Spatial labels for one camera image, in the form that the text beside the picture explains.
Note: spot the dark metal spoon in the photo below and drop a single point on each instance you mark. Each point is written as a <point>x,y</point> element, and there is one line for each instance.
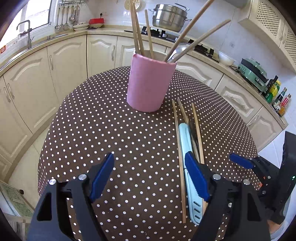
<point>192,135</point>

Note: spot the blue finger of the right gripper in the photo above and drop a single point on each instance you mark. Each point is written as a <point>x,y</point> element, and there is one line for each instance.
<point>241,161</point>

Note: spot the green yellow bottle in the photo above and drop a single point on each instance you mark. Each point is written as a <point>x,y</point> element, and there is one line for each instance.
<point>273,91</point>

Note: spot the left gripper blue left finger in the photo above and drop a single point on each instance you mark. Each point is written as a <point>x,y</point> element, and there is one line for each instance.
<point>99,175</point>

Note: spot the stainless steel steamer pot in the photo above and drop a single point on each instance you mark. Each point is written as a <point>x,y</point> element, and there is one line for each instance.
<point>170,17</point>

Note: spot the person's right hand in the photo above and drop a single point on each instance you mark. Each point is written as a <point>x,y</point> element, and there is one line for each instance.
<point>275,229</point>

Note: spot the metal spoon in cup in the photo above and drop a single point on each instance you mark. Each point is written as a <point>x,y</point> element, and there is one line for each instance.
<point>181,47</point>

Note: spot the wooden chopstick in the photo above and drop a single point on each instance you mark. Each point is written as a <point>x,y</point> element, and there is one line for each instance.
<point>182,178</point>
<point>189,26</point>
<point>197,41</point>
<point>199,138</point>
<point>149,34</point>

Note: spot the window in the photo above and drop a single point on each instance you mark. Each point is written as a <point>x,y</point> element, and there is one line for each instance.
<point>40,14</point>

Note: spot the white bowl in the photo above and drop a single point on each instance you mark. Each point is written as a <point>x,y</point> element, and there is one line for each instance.
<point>225,59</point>

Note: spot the kitchen faucet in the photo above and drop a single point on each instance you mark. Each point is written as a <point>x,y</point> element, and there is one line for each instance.
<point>28,32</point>

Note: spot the round cream strainer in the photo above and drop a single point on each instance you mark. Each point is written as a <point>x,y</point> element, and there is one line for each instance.
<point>138,4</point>

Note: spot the hanging utensil rack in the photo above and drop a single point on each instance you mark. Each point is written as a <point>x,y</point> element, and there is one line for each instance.
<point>67,14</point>

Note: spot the green electric cooker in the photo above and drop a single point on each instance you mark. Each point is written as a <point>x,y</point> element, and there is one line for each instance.
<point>253,72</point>

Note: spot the tall dark wooden utensil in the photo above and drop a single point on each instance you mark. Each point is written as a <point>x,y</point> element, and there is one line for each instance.
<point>135,24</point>

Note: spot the oil bottle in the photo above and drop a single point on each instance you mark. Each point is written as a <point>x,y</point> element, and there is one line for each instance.
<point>271,82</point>

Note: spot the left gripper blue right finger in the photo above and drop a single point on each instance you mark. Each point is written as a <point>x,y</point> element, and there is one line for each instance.
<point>195,171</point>

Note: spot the lower kitchen cabinets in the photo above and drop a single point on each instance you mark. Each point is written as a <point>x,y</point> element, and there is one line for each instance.
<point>35,81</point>

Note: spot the pink utensil holder cup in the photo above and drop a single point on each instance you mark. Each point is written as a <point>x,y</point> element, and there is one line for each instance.
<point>148,83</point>

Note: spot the wooden chopstick in cup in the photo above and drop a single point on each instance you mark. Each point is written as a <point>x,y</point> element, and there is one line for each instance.
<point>149,34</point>

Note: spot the upper lattice cabinet right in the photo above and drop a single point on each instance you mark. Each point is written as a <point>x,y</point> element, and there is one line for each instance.
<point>265,21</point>

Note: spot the red bowl container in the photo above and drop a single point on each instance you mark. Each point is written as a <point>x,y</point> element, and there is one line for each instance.
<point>96,22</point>

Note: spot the brown polka dot tablecloth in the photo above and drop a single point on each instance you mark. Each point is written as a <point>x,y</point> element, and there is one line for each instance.
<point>142,199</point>

